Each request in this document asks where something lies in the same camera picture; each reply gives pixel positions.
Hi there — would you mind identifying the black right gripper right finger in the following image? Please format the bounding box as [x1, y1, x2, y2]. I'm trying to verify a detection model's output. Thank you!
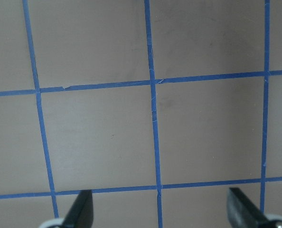
[226, 188, 278, 228]

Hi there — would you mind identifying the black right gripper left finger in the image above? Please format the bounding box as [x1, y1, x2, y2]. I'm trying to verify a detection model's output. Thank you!
[61, 190, 94, 228]

